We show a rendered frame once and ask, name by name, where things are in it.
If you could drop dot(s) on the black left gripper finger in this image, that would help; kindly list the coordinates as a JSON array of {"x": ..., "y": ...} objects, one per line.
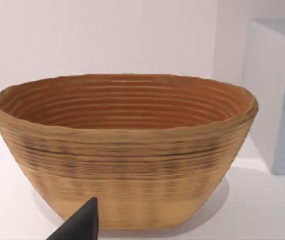
[{"x": 83, "y": 223}]

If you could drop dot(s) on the brown woven basket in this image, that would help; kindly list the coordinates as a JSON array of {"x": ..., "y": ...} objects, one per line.
[{"x": 122, "y": 162}]

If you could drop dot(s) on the pale microwave oven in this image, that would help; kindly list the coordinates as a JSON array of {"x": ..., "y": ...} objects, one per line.
[{"x": 277, "y": 95}]

